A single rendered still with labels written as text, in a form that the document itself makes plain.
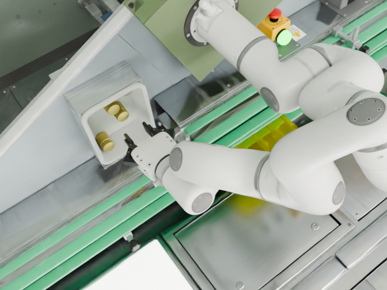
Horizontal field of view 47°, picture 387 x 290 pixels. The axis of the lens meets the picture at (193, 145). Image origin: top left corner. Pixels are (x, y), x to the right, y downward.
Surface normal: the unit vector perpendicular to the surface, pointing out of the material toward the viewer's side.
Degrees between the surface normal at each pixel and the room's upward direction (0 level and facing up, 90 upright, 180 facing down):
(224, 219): 90
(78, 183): 90
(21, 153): 0
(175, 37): 2
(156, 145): 107
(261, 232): 90
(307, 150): 102
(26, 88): 90
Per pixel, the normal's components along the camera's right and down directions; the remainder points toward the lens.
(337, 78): -0.22, -0.63
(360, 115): -0.55, -0.59
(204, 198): 0.54, 0.46
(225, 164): -0.20, -0.15
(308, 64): -0.01, -0.39
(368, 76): 0.22, -0.04
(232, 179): -0.18, 0.20
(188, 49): 0.58, 0.67
